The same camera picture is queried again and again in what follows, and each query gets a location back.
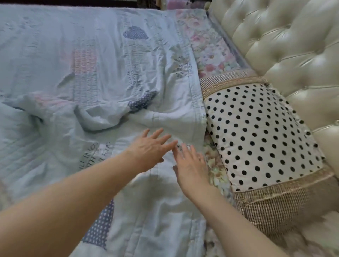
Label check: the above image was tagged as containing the person's left hand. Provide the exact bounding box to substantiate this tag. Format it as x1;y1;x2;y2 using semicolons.
124;128;179;174

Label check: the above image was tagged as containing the light blue quilt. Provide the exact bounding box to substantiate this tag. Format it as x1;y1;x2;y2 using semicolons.
0;4;208;257

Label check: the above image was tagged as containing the person's left forearm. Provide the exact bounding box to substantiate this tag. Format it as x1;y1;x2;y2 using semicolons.
0;153;141;257

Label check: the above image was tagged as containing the person's right hand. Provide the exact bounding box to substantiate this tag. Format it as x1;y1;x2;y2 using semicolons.
171;143;214;202

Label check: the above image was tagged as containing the cream tufted headboard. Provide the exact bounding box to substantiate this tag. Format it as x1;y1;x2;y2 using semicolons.
206;0;339;180

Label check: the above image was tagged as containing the bed with floral sheet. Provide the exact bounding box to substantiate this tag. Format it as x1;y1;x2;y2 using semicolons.
0;8;339;257

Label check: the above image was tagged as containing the polka dot pillow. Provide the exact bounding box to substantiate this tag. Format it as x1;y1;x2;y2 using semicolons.
199;69;339;238

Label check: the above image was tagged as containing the person's right forearm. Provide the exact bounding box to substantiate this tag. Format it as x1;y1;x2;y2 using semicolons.
191;186;289;257

